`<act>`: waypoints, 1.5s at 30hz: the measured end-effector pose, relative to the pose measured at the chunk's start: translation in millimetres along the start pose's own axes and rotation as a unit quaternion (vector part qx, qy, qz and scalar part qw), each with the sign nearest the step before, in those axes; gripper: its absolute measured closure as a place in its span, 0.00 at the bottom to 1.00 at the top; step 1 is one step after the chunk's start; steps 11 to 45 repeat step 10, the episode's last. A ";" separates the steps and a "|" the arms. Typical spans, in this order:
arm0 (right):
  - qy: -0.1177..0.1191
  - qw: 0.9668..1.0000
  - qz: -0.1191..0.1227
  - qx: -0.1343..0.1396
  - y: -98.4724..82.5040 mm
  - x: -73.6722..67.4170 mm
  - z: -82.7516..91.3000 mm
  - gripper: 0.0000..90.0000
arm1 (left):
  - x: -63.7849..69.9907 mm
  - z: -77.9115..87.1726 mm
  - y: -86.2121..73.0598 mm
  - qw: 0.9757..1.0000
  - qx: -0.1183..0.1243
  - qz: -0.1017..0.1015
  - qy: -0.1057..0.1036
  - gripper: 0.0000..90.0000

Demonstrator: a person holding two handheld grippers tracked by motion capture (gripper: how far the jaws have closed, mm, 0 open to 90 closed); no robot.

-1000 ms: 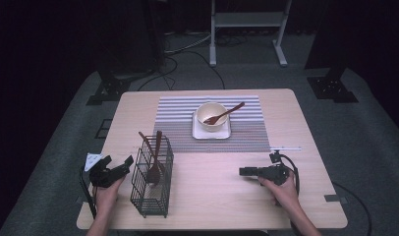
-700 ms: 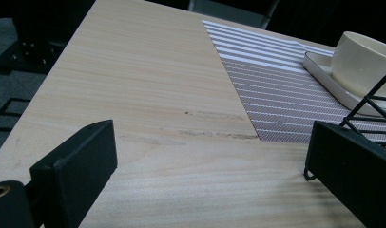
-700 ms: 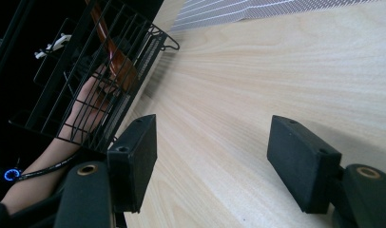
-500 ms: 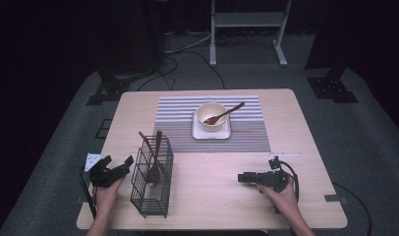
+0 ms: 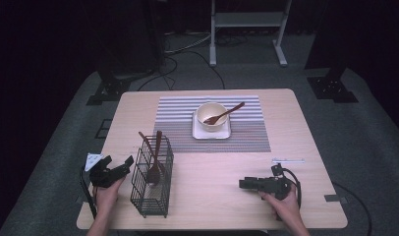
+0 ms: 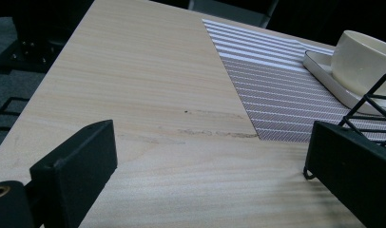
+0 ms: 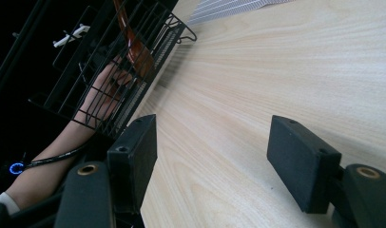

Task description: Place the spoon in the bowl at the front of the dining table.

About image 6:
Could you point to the cream ceramic bowl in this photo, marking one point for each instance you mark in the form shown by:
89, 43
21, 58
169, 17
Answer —
359, 61

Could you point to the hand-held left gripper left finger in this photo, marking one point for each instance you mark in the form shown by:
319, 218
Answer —
77, 171

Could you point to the striped woven placemat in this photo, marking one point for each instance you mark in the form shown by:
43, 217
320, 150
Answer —
276, 88

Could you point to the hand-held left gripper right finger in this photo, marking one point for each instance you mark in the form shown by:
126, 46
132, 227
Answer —
352, 164

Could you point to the white square plate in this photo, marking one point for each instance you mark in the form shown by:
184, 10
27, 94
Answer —
327, 80

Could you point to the black stand base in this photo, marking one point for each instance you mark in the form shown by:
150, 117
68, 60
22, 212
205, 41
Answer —
32, 41

